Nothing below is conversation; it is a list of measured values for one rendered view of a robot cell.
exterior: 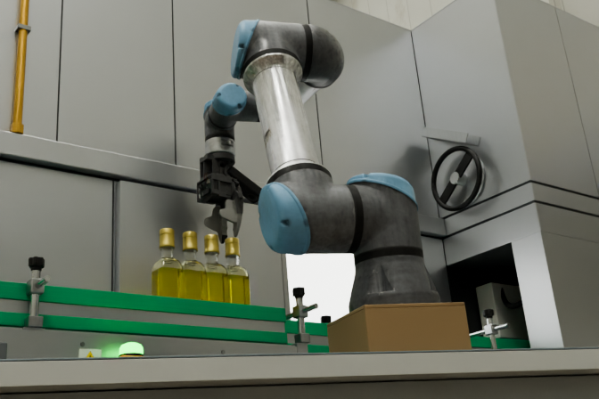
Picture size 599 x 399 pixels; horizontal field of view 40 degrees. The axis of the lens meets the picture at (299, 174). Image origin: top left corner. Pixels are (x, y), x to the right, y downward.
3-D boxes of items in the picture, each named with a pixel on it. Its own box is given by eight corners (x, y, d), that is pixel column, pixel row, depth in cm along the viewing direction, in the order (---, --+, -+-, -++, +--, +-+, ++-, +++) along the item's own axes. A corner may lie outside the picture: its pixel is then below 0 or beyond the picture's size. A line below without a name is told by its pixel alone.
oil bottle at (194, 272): (197, 357, 183) (194, 265, 191) (210, 353, 179) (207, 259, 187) (175, 356, 180) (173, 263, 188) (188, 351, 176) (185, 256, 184)
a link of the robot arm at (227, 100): (260, 81, 198) (250, 102, 207) (215, 79, 194) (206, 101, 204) (263, 110, 195) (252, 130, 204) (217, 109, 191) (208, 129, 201)
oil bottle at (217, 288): (219, 358, 186) (216, 268, 195) (233, 354, 182) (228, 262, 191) (198, 357, 183) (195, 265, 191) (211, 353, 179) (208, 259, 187)
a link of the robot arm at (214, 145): (224, 151, 211) (242, 139, 205) (225, 167, 209) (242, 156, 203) (199, 145, 206) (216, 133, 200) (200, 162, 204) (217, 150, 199)
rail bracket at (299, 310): (280, 353, 188) (276, 299, 193) (324, 337, 176) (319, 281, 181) (269, 352, 187) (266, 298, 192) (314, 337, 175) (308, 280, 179)
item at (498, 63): (578, 286, 303) (533, 76, 338) (671, 257, 276) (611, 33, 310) (447, 265, 263) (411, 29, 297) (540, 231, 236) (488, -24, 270)
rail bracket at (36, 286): (41, 332, 147) (45, 261, 152) (56, 323, 142) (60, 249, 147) (19, 331, 145) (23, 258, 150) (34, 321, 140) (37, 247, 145)
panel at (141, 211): (399, 342, 239) (386, 232, 252) (406, 339, 237) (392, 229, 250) (113, 321, 187) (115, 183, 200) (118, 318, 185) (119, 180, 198)
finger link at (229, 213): (218, 234, 192) (212, 201, 197) (239, 237, 195) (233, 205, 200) (225, 227, 190) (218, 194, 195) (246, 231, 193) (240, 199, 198)
